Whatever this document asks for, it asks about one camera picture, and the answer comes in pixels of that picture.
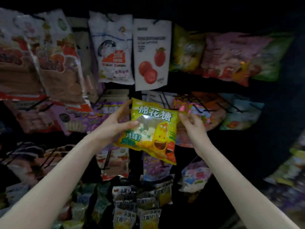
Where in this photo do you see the blue orange marshmallow bag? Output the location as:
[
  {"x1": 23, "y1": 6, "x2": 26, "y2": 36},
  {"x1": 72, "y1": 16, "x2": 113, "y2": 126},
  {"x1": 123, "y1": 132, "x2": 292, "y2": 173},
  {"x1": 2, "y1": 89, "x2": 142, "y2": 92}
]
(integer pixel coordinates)
[{"x1": 219, "y1": 93, "x2": 265, "y2": 131}]

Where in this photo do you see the white red fruit bag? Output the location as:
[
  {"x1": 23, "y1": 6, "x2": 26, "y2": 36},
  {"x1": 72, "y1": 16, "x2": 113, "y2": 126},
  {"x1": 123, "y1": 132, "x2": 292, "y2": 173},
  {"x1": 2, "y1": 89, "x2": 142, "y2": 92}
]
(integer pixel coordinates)
[
  {"x1": 142, "y1": 90, "x2": 178, "y2": 109},
  {"x1": 133, "y1": 18, "x2": 172, "y2": 91}
]

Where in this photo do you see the purple grape jelly bag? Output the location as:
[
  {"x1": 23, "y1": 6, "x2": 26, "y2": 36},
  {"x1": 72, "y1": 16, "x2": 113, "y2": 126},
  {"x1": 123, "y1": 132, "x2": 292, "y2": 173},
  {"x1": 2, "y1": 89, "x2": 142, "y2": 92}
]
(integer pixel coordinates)
[
  {"x1": 142, "y1": 151, "x2": 173, "y2": 182},
  {"x1": 83, "y1": 102, "x2": 129, "y2": 134}
]

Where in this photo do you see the green marshmallow bag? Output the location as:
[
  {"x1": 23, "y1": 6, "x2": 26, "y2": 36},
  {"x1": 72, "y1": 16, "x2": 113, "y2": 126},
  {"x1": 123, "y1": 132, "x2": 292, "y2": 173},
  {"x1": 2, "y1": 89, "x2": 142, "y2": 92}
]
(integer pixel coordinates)
[{"x1": 253, "y1": 33, "x2": 294, "y2": 83}]

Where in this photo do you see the row of pink handle pouches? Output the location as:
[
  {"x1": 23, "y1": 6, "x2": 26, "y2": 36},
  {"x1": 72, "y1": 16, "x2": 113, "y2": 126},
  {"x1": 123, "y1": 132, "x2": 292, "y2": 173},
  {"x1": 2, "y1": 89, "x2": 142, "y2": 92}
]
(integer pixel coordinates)
[{"x1": 0, "y1": 141, "x2": 77, "y2": 177}]

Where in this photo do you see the orange snack bag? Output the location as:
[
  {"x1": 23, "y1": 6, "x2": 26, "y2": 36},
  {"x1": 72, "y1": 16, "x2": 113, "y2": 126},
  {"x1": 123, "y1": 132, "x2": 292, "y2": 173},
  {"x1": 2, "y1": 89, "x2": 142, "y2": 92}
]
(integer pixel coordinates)
[{"x1": 191, "y1": 91, "x2": 227, "y2": 132}]

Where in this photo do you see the person's right hand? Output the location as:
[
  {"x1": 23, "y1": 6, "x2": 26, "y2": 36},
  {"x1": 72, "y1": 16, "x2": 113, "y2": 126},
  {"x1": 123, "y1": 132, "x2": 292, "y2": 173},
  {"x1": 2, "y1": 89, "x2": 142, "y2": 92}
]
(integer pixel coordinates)
[{"x1": 178, "y1": 106, "x2": 213, "y2": 150}]

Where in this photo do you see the person's right forearm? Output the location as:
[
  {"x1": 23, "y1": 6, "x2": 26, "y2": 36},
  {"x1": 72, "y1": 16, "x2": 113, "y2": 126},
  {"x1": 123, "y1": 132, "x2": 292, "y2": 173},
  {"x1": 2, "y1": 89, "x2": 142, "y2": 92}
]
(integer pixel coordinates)
[{"x1": 198, "y1": 140, "x2": 301, "y2": 229}]

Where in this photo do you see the strawberry jelly bag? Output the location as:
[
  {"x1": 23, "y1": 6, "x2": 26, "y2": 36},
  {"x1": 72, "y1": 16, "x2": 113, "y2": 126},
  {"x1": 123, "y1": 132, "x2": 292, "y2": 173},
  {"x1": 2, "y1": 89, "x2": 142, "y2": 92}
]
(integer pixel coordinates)
[{"x1": 173, "y1": 94, "x2": 213, "y2": 148}]

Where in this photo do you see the colourful lollipop display stand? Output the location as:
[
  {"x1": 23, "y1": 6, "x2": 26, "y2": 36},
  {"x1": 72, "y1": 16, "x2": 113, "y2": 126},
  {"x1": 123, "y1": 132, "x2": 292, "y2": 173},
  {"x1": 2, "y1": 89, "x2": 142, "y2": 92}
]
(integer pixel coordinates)
[{"x1": 263, "y1": 131, "x2": 305, "y2": 218}]

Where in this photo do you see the pastel cube marshmallow bag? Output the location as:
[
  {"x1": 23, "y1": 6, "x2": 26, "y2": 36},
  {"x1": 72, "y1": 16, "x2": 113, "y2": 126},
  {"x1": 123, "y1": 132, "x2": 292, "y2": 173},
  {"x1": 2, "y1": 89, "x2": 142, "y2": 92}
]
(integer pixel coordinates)
[{"x1": 179, "y1": 159, "x2": 212, "y2": 193}]

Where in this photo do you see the person's left forearm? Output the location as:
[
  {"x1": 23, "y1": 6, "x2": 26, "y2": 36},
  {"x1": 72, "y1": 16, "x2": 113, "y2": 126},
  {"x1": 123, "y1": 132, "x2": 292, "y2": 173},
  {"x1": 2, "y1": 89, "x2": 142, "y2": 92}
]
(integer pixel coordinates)
[{"x1": 0, "y1": 136, "x2": 103, "y2": 229}]

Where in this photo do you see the pink marshmallow bag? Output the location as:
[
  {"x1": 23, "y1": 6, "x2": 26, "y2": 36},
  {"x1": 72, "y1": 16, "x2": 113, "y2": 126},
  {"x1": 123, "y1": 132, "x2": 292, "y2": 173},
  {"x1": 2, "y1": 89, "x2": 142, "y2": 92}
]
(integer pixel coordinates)
[{"x1": 199, "y1": 32, "x2": 273, "y2": 87}]

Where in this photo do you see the person's left hand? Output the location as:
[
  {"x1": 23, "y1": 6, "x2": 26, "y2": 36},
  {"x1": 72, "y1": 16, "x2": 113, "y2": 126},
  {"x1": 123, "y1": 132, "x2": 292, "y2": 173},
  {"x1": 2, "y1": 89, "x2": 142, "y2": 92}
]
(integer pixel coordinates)
[{"x1": 88, "y1": 99, "x2": 140, "y2": 153}]

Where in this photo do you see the red sliced snack bag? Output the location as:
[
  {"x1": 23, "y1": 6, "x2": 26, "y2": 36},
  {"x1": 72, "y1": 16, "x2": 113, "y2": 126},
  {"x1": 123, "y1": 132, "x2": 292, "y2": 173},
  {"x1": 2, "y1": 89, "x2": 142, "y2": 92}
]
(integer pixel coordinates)
[{"x1": 5, "y1": 99, "x2": 63, "y2": 134}]

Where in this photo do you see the White Rabbit candy bag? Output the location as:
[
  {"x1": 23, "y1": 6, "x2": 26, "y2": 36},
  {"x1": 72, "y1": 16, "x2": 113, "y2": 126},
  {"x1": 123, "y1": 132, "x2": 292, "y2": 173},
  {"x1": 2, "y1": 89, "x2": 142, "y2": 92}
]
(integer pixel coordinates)
[{"x1": 88, "y1": 11, "x2": 135, "y2": 85}]

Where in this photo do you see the row of small yellow pouches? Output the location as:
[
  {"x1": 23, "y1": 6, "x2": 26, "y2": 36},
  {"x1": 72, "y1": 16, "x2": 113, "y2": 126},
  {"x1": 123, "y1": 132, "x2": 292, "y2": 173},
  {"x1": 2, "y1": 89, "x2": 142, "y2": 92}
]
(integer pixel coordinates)
[{"x1": 112, "y1": 176, "x2": 174, "y2": 229}]

